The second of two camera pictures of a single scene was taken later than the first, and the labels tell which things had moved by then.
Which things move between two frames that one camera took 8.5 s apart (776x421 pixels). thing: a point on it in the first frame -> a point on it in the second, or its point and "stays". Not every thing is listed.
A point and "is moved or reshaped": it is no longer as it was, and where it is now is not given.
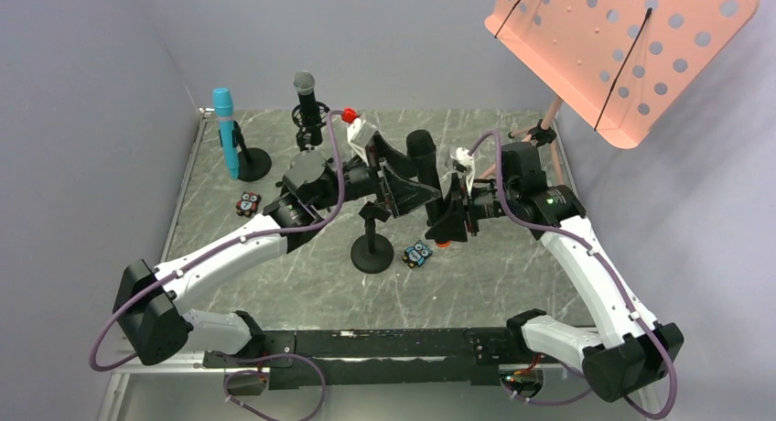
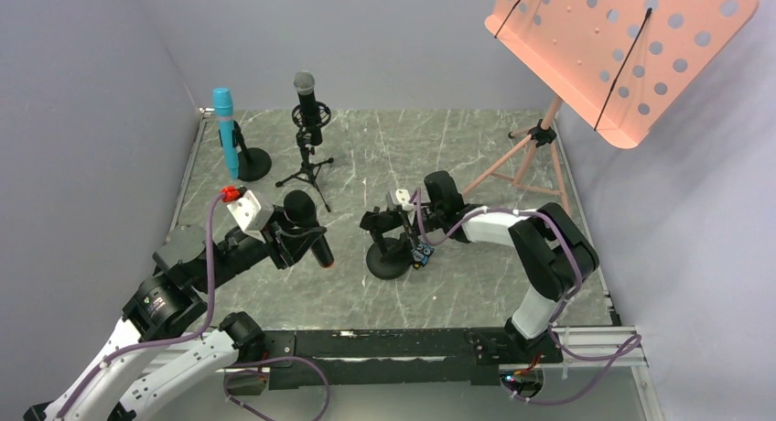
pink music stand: [621, 51] stays
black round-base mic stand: [372, 253] is moved or reshaped
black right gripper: [471, 205] -> [389, 221]
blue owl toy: [416, 254] stays
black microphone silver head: [304, 82] stays
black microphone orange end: [422, 149] -> [299, 208]
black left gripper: [376, 179] -> [285, 237]
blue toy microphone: [223, 101] stays
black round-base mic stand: [254, 164] stays
